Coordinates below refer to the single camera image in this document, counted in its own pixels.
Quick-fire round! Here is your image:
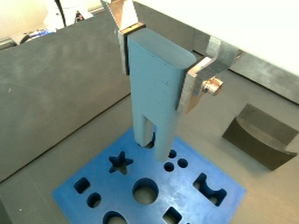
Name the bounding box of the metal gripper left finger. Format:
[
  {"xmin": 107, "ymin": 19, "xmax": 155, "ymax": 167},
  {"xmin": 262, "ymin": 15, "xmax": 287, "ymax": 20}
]
[{"xmin": 100, "ymin": 0, "xmax": 146, "ymax": 75}]

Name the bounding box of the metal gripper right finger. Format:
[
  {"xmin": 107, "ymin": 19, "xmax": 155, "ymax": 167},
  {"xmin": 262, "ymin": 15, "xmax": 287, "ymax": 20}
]
[{"xmin": 176, "ymin": 37, "xmax": 242, "ymax": 114}]

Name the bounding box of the grey-blue two-pronged peg object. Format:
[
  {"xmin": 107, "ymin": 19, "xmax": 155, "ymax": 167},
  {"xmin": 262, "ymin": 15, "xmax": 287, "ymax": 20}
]
[{"xmin": 127, "ymin": 28, "xmax": 196, "ymax": 162}]

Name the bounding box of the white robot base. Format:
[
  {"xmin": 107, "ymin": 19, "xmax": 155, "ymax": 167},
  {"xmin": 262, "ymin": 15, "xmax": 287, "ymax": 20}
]
[{"xmin": 43, "ymin": 0, "xmax": 94, "ymax": 31}]

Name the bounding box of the dark grey curved block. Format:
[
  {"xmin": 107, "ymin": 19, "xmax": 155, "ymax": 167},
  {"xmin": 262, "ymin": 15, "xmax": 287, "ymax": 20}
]
[{"xmin": 222, "ymin": 104, "xmax": 299, "ymax": 171}]

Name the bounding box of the blue shape-sorting board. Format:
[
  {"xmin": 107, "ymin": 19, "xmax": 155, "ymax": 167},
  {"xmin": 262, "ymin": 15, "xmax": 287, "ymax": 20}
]
[{"xmin": 52, "ymin": 130, "xmax": 246, "ymax": 224}]

